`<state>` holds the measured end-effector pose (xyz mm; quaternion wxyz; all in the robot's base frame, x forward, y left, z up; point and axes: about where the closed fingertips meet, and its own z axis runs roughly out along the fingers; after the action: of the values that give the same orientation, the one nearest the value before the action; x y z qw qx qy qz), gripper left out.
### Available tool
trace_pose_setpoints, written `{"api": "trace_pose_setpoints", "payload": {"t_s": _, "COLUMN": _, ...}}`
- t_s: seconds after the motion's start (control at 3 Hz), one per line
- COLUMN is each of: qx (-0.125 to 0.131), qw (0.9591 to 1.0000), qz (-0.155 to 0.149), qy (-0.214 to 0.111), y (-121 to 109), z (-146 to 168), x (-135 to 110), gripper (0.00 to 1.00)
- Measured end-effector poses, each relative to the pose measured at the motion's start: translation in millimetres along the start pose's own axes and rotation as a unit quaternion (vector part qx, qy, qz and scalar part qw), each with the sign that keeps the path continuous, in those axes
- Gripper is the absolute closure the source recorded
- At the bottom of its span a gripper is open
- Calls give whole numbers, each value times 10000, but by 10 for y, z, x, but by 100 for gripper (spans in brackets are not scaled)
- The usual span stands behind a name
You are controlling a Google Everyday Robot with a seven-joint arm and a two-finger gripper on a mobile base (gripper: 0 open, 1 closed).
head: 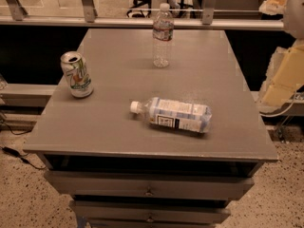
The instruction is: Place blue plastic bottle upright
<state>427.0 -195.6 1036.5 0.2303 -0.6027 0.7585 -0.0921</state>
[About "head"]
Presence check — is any grey drawer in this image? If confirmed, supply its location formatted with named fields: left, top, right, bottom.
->
left=69, top=201, right=230, bottom=224
left=45, top=171, right=254, bottom=200

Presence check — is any metal railing frame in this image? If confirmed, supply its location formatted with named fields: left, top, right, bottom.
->
left=0, top=0, right=283, bottom=31

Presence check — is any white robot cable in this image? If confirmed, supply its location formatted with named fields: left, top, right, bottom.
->
left=258, top=83, right=304, bottom=119

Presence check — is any blue label plastic bottle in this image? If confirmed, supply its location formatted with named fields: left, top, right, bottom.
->
left=130, top=97, right=212, bottom=134

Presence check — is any lower grey drawer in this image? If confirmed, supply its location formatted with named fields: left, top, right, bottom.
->
left=69, top=201, right=230, bottom=224

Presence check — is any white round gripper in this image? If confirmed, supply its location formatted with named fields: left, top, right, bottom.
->
left=258, top=0, right=304, bottom=107

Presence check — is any green white soda can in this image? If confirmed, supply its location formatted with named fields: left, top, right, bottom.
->
left=61, top=51, right=93, bottom=98

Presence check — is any clear plastic water bottle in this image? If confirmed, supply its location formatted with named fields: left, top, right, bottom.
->
left=152, top=3, right=174, bottom=68

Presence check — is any grey drawer cabinet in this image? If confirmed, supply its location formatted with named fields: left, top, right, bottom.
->
left=25, top=28, right=277, bottom=228

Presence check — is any upper grey drawer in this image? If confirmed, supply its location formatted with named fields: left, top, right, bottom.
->
left=45, top=171, right=254, bottom=200

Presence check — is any black floor cable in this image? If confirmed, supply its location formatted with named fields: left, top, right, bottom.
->
left=1, top=145, right=48, bottom=171

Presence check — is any black office chair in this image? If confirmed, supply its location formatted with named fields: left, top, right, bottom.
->
left=126, top=0, right=193, bottom=18

